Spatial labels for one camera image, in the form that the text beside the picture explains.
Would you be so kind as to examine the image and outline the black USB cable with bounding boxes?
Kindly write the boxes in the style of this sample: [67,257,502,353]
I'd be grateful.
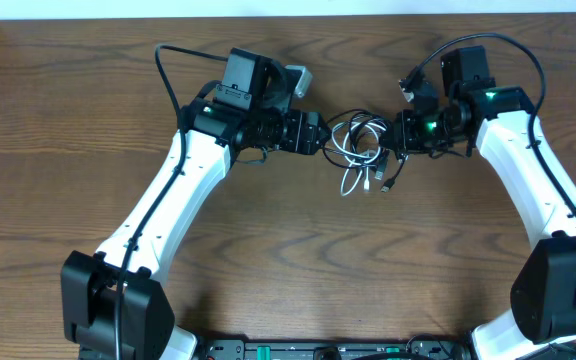
[321,108,408,194]

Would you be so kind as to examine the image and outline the white USB cable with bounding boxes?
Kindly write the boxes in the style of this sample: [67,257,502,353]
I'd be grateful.
[330,119,388,197]

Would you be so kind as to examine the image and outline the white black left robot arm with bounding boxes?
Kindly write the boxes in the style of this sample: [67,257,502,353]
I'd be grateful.
[60,48,331,360]

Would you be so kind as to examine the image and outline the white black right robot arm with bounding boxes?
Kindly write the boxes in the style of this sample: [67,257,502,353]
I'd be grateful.
[379,46,576,359]

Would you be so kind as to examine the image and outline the black left camera cable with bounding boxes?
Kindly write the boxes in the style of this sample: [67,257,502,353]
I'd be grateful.
[114,43,229,360]

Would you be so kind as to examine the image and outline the black camera cable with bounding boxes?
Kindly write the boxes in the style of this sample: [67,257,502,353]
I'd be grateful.
[407,32,576,251]
[114,43,229,360]

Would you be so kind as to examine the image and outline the black right camera cable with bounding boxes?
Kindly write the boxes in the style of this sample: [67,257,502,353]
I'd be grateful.
[407,32,576,251]

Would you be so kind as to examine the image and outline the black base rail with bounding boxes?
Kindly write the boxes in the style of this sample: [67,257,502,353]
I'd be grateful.
[77,334,576,360]

